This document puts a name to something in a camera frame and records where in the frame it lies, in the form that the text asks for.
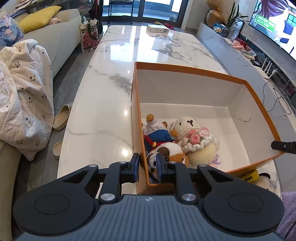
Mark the purple fluffy cloth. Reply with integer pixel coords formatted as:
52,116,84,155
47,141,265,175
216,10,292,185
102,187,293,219
276,192,296,241

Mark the yellow pillow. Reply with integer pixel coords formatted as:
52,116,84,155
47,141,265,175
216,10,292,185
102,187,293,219
19,6,62,33

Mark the black cable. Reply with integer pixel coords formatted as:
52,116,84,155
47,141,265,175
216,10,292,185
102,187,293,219
262,78,293,115

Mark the floral blue pillow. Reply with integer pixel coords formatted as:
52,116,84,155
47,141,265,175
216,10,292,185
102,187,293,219
0,14,24,50

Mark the curved television screen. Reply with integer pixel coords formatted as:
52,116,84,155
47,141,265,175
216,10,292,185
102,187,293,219
249,0,295,59

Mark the brown round vase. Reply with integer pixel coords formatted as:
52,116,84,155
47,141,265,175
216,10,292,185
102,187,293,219
204,9,225,28

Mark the floral tote bag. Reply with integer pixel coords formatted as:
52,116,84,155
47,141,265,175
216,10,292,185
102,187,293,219
79,20,100,53

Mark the orange cardboard storage box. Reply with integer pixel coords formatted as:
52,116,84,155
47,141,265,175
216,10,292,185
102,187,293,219
132,62,281,195

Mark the brown white dog plush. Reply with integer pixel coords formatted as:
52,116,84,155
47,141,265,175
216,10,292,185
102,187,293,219
147,142,189,180

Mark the black metal shelf rack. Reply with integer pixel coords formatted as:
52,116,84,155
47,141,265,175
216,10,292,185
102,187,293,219
108,0,134,25

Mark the yellow tape measure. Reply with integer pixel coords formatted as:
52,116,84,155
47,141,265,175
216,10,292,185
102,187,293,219
239,170,259,183

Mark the beige slipper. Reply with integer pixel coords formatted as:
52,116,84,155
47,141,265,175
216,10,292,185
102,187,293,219
53,104,72,131
53,140,63,159

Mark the white panda print blanket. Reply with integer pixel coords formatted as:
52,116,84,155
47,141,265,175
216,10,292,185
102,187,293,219
1,39,54,161

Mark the white wifi router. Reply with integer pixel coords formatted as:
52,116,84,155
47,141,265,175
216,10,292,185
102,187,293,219
259,58,278,79

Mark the small white box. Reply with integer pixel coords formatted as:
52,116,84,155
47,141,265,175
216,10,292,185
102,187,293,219
147,24,170,33

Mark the potted green plant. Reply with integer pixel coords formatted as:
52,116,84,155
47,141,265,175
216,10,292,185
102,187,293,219
220,3,248,38

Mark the crochet bear with flowers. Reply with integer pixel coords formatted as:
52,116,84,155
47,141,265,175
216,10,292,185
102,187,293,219
167,116,221,167

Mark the beige sofa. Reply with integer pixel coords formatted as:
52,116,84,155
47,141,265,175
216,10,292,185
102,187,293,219
1,9,81,240

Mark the panda popcorn plush toy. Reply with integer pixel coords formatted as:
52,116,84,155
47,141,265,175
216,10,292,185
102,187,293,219
254,173,277,193

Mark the sailor bear plush toy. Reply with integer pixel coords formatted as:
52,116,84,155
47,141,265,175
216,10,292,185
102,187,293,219
142,113,178,152

